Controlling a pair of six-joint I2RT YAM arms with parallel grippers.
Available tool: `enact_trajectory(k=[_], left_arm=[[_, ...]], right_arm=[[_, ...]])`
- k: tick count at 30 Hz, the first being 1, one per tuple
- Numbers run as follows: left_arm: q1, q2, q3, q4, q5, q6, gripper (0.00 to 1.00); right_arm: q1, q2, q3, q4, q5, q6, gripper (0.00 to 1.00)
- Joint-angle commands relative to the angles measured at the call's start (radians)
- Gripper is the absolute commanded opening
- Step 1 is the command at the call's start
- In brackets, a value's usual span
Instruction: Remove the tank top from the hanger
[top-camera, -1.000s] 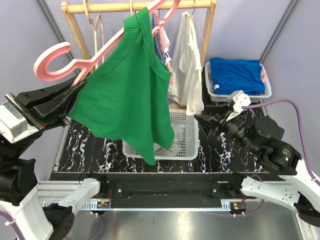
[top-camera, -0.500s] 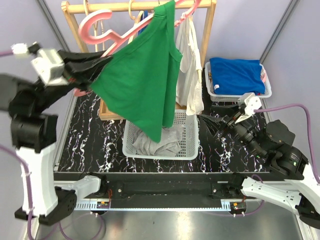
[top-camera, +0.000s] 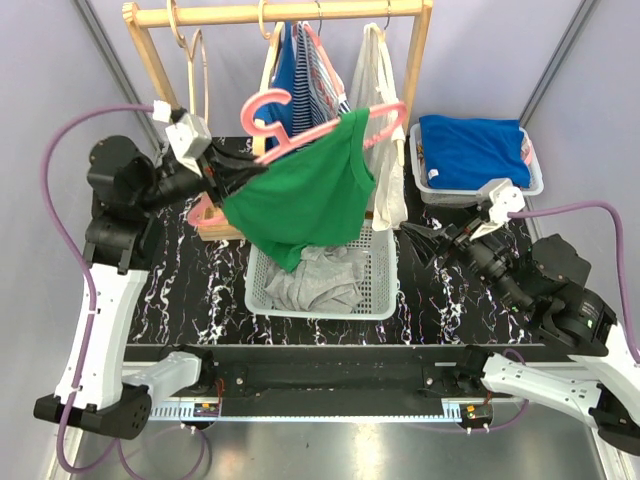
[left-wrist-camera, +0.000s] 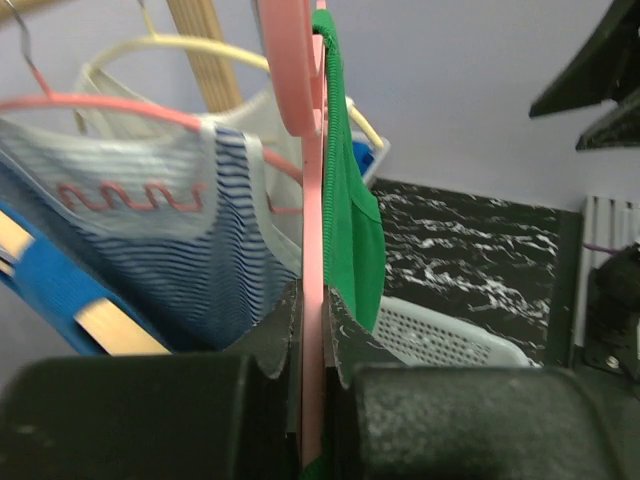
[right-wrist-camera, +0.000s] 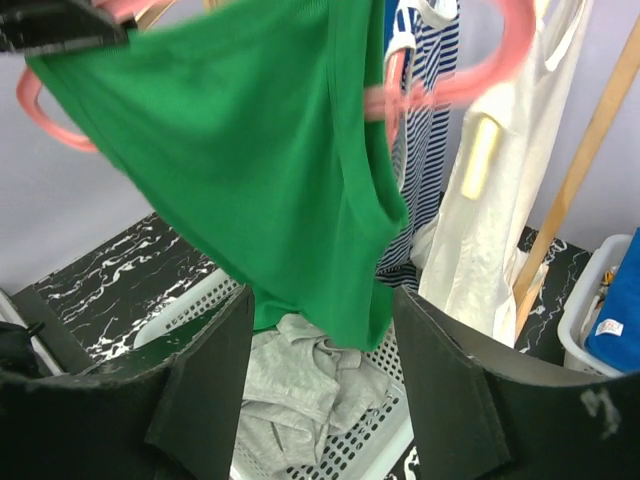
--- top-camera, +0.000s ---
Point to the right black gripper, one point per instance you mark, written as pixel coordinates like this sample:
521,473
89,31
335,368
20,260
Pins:
423,240

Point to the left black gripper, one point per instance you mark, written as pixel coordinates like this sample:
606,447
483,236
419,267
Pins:
231,180

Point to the green tank top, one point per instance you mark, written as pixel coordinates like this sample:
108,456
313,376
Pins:
316,196

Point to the grey tank top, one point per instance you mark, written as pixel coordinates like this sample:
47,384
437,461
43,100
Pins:
327,280

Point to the beige wooden hanger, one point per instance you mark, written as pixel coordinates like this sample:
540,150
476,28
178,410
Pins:
192,65

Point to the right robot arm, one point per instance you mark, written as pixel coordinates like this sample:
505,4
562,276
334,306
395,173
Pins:
548,284

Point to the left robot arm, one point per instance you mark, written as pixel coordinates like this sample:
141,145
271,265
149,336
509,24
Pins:
120,243

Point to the cream wooden hanger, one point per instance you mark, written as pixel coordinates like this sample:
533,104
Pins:
274,39

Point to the blue tank top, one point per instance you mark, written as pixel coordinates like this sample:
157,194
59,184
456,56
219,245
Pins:
284,79

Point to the blue white striped top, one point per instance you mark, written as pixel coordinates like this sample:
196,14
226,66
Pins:
314,99

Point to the pink hanger under striped top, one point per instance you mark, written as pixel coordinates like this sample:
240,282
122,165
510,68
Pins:
334,77

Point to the white tank top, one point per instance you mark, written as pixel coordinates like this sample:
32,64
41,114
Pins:
387,202

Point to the cream hanger under white top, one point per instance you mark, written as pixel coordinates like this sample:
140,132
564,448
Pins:
386,84

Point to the white plastic basket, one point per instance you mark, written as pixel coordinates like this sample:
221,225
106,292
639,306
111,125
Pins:
379,287

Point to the white basket with clothes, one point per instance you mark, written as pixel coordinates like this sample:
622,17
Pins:
462,198

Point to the blue folded cloth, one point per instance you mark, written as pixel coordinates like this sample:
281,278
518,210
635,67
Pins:
465,154

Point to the wooden clothes rack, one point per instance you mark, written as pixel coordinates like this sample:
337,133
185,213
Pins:
139,21

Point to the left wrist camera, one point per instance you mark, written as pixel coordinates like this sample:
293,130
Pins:
189,137

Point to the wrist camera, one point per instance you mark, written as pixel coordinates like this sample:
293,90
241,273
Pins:
496,200
189,137

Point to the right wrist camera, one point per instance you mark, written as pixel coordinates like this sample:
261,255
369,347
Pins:
496,200

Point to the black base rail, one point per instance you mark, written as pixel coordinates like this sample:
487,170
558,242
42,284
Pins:
351,384

